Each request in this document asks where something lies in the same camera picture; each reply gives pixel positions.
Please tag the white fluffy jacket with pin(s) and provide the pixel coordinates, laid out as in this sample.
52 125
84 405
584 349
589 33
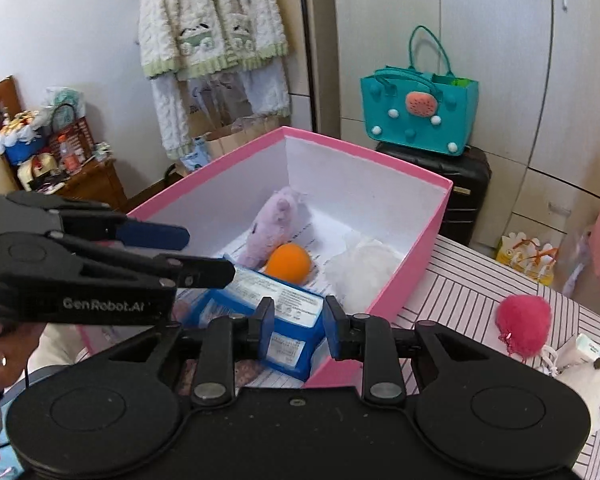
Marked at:
205 5

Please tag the purple plush toy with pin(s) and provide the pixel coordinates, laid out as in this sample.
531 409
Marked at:
272 225

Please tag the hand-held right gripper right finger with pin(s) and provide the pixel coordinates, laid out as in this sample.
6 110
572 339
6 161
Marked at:
334 335

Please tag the blue wet wipes packet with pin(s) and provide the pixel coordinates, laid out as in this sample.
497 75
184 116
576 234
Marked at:
297 320

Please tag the person's left hand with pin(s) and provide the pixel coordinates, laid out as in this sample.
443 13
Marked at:
5 355

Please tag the brown woven basket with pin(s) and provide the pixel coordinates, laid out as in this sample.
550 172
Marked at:
72 135

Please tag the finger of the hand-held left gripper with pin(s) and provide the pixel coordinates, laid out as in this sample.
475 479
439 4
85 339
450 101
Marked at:
200 272
155 235

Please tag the blue flower bucket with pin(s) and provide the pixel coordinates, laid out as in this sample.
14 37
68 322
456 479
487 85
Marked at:
22 145

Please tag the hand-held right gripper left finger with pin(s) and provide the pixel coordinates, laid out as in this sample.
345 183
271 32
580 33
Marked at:
267 335

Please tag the wooden side cabinet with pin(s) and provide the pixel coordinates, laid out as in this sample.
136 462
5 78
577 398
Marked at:
5 95

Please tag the cream toy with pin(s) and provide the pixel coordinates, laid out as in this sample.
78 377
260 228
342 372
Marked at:
37 172

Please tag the white fluffy toy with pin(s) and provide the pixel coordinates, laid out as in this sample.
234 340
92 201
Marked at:
362 270

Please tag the red pompom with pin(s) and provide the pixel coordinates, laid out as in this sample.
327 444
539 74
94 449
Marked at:
525 322

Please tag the pink cardboard box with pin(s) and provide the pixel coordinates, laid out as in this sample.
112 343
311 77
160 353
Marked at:
410 260

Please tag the beige wardrobe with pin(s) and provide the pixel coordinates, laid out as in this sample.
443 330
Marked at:
505 60

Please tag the clear plastic bag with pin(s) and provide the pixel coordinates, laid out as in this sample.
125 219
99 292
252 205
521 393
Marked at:
580 265

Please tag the blue white plastic pack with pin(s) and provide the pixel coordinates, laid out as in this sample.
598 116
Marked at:
195 157

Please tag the yellow gift bag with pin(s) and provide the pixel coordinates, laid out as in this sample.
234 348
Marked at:
517 260

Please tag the black suitcase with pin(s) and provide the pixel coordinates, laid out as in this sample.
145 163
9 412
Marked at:
460 195

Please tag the orange ball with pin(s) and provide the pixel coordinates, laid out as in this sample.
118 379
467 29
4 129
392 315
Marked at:
289 262

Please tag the teal felt handbag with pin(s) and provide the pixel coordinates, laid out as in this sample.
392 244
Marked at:
415 125

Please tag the white panda plush toy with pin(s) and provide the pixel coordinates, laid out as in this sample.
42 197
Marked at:
585 385

